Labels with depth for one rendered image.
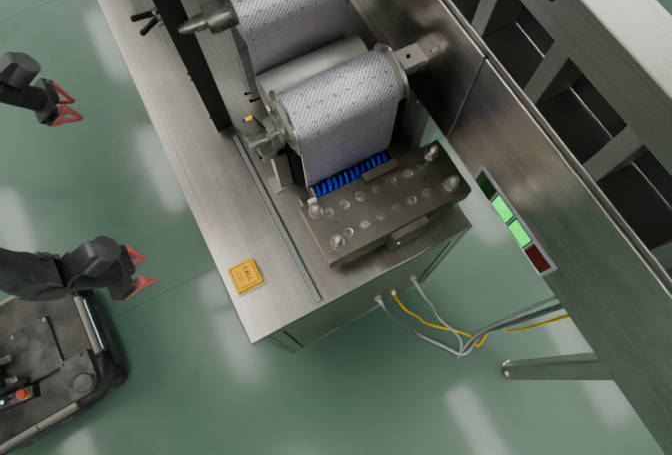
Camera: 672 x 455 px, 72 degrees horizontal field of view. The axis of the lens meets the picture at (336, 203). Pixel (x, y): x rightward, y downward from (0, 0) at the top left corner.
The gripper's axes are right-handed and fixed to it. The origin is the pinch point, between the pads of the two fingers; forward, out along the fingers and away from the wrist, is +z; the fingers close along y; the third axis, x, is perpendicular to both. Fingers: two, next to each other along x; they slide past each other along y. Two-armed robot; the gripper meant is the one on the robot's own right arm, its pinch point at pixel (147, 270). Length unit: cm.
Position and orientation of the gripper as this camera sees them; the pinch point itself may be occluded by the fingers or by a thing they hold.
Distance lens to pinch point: 116.8
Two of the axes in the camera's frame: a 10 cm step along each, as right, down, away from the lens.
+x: -7.4, 5.9, 3.1
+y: -5.1, -8.0, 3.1
